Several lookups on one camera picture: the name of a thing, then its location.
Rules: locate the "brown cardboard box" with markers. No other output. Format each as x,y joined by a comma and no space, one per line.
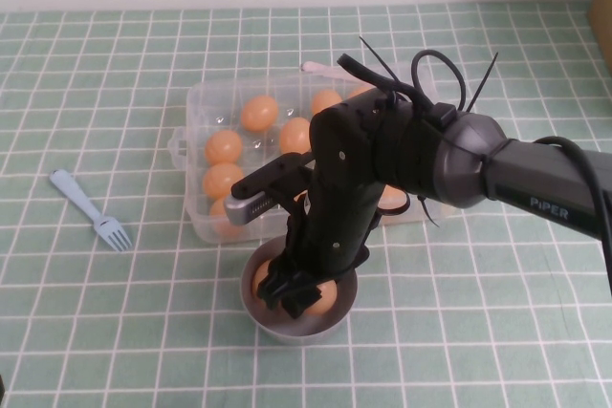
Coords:
603,2

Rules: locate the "orange plastic egg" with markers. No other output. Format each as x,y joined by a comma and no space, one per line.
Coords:
325,100
216,214
294,135
262,279
217,181
393,198
259,113
358,91
223,147
326,298

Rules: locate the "green checked tablecloth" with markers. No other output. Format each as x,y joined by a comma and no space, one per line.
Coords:
478,307

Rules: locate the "black zip tie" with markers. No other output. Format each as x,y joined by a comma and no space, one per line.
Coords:
378,61
429,211
483,81

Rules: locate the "pink plastic spoon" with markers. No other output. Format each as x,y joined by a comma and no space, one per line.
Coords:
312,67

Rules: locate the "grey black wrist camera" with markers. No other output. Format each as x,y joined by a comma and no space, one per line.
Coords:
248,212

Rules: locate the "grey round bowl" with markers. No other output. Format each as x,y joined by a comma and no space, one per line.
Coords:
345,293

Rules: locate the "clear plastic egg box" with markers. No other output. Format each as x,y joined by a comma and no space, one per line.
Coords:
260,143

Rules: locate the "light blue plastic fork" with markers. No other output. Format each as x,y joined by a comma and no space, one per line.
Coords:
112,236

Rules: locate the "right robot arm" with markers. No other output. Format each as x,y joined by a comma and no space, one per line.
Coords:
540,178

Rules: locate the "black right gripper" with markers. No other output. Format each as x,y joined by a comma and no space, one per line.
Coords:
339,188

